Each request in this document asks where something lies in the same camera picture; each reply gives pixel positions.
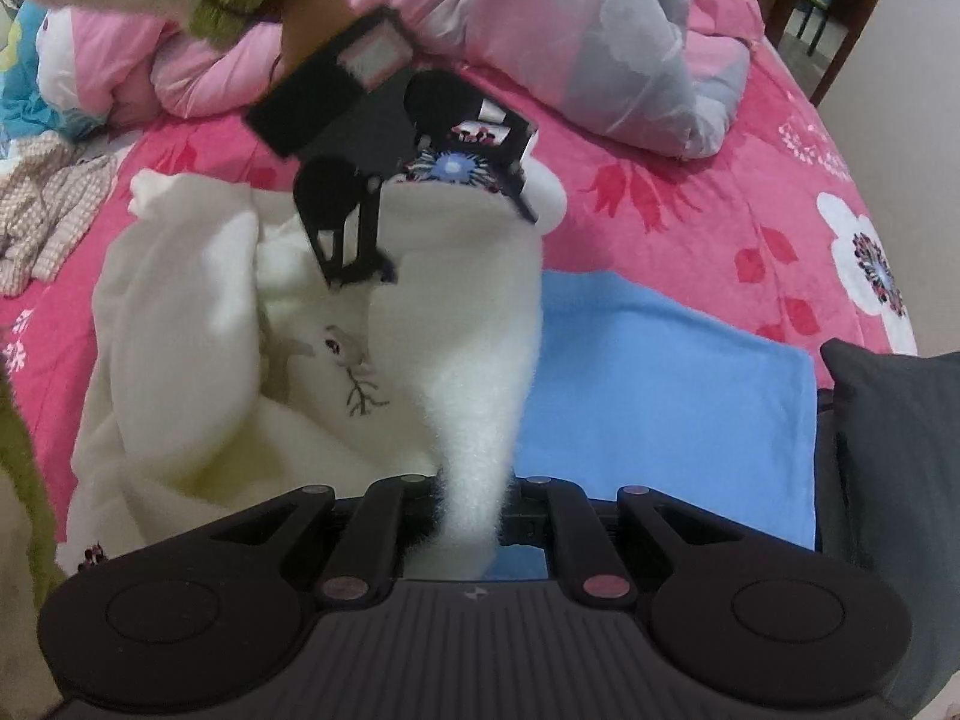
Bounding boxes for dark wooden door frame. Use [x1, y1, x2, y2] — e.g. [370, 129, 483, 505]
[763, 0, 897, 107]

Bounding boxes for blue folded cloth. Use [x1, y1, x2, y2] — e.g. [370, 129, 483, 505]
[491, 270, 818, 582]

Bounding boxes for person's green fleece top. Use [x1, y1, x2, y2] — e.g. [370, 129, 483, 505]
[0, 356, 72, 698]

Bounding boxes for tan checkered garment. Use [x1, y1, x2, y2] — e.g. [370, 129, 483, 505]
[0, 131, 121, 297]

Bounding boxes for pink floral bed sheet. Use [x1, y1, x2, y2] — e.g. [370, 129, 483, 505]
[0, 37, 920, 563]

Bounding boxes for white deer print fleece garment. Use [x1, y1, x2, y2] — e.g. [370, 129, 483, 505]
[64, 165, 567, 578]

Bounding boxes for dark grey folded cloth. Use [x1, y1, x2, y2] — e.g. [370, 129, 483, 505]
[814, 337, 960, 616]

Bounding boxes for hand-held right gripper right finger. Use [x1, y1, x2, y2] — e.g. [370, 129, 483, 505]
[499, 474, 745, 607]

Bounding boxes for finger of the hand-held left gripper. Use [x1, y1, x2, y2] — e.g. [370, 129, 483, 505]
[416, 99, 542, 224]
[306, 180, 397, 287]

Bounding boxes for pink and grey quilt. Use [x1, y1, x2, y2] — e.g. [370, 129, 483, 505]
[150, 0, 766, 160]

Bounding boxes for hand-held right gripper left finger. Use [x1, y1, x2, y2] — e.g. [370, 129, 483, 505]
[210, 472, 451, 610]

